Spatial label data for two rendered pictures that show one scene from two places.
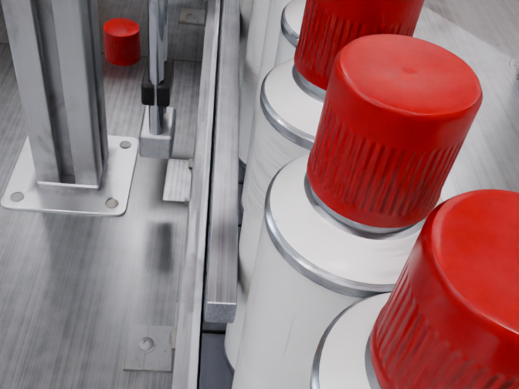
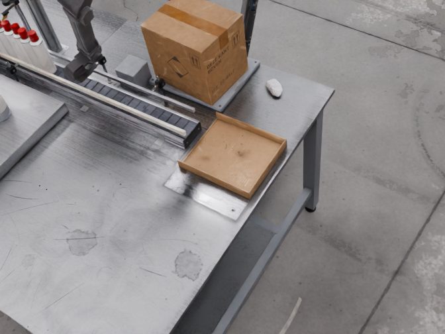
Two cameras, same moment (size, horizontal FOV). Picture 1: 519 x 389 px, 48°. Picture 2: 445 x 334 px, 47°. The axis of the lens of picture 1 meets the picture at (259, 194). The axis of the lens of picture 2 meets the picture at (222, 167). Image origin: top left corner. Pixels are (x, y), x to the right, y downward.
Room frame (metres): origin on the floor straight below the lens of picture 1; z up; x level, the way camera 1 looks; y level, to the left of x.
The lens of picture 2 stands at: (2.22, -0.64, 2.30)
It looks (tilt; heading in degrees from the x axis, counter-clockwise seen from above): 53 degrees down; 140
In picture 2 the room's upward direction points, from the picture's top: 11 degrees counter-clockwise
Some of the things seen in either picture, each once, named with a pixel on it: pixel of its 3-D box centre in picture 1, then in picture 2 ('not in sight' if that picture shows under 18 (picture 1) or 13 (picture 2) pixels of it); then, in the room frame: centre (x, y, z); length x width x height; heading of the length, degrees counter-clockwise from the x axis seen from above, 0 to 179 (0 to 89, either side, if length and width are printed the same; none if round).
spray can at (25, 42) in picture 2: not in sight; (32, 50); (0.42, 0.01, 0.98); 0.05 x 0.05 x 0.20
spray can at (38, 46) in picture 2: not in sight; (41, 52); (0.47, 0.02, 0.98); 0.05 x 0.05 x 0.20
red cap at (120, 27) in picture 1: (122, 41); not in sight; (0.49, 0.15, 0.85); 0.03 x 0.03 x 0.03
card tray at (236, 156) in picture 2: not in sight; (232, 152); (1.37, 0.14, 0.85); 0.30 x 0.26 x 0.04; 8
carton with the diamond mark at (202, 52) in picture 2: not in sight; (197, 48); (1.00, 0.38, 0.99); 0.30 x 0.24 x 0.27; 2
